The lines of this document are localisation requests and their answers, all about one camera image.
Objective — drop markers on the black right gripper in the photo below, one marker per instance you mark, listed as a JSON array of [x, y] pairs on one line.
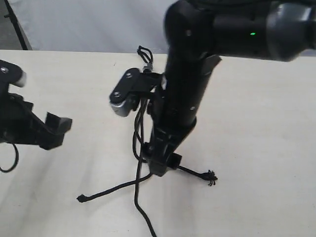
[[166, 136]]

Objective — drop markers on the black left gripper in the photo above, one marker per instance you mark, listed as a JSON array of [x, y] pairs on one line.
[[19, 125]]

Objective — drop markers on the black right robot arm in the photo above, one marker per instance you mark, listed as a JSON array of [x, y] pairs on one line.
[[199, 33]]

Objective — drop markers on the white backdrop cloth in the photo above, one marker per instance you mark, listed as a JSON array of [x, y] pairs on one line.
[[112, 26]]

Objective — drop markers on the black backdrop stand pole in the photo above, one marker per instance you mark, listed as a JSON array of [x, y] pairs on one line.
[[15, 23]]

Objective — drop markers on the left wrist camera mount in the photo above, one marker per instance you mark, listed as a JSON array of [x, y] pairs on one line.
[[12, 74]]

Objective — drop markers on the clear tape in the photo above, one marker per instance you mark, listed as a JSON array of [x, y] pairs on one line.
[[148, 68]]

